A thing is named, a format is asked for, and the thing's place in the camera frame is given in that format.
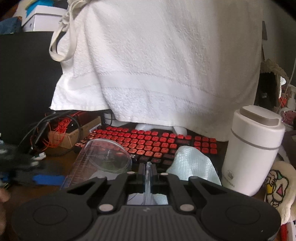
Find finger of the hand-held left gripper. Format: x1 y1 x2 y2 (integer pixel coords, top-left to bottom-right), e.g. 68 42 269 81
30 174 67 187

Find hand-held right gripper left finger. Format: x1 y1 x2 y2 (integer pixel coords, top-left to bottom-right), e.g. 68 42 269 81
62 162 147 212

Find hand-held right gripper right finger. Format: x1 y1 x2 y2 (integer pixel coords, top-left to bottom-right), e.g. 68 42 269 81
151 163 234 212

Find light blue waffle cloth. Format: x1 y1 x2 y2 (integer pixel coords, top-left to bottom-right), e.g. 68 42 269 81
165 146 222 186

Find clear plastic measuring cup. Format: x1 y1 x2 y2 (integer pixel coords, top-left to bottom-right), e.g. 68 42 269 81
62 139 156 205

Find teal tube white cap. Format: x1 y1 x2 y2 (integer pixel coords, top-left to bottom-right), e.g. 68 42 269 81
31 152 47 161

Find black keyboard red keys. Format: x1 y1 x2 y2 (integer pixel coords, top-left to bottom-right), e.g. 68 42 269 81
74 125 219 172

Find cardboard box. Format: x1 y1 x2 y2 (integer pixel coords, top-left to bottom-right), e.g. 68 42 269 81
47 116 102 149

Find white round device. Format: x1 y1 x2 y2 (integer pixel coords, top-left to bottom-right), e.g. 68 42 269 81
103 111 122 127

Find black computer tower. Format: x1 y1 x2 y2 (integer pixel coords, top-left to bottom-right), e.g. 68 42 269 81
0 31 66 149

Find white cylindrical humidifier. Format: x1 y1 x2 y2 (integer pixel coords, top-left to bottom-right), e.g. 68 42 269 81
221 105 286 197

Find white terry towel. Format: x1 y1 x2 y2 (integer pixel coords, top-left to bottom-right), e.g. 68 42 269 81
49 0 264 142

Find cartoon plush pouch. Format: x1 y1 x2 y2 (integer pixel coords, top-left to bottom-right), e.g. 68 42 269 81
264 161 296 223

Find blue folded cloth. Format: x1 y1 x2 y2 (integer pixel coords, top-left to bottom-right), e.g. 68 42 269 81
0 17 23 35

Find small white red box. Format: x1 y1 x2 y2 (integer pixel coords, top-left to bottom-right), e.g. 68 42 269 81
280 219 296 241

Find white storage box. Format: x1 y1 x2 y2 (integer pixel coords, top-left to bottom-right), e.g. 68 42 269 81
21 5 68 32

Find black cable bundle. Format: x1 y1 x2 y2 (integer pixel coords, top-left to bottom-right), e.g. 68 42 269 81
17 110 81 156

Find beige fabric strap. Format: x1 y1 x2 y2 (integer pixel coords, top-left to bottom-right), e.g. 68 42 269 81
48 0 90 62

